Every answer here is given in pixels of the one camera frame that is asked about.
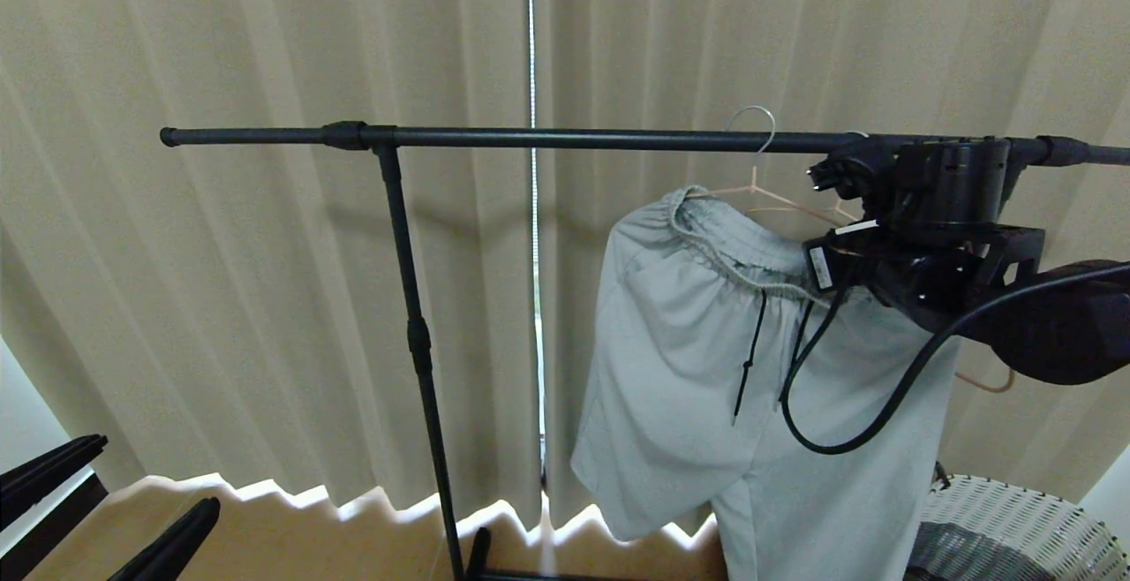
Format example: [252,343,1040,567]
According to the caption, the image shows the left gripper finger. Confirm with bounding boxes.
[106,497,222,581]
[0,435,109,529]

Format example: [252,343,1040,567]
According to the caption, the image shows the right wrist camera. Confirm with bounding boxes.
[808,144,897,211]

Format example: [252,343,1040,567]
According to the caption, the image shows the black clothes rack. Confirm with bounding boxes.
[159,122,1130,581]

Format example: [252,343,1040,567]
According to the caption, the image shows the pale grey shorts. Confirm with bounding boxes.
[569,185,961,581]

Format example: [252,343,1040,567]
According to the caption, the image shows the white laundry basket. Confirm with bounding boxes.
[905,473,1130,581]

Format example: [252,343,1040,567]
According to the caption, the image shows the pink clothes hanger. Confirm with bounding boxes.
[689,106,1016,394]

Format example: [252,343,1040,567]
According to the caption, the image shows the black cable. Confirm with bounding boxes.
[780,263,1130,456]

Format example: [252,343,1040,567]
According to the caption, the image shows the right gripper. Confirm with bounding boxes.
[803,228,893,295]

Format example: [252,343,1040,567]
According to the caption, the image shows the beige curtain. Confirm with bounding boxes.
[0,0,1130,533]

